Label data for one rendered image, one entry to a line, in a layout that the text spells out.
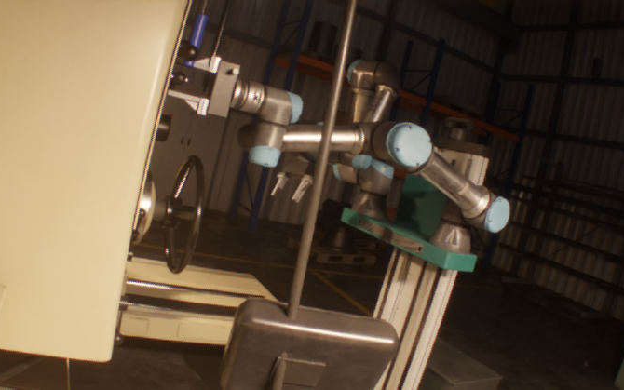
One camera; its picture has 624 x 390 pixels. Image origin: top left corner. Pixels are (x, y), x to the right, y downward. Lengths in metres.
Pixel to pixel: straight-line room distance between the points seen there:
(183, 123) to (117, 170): 7.50
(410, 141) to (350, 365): 0.63
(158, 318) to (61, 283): 1.32
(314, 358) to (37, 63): 0.78
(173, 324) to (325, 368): 1.38
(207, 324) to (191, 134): 6.35
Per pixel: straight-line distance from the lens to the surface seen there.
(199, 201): 1.42
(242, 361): 1.03
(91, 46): 0.98
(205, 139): 8.58
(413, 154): 1.39
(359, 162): 1.93
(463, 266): 1.78
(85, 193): 1.00
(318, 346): 1.01
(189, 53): 1.01
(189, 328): 2.37
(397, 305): 2.23
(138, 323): 2.32
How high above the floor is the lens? 1.62
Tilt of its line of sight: 5 degrees down
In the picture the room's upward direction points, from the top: 14 degrees clockwise
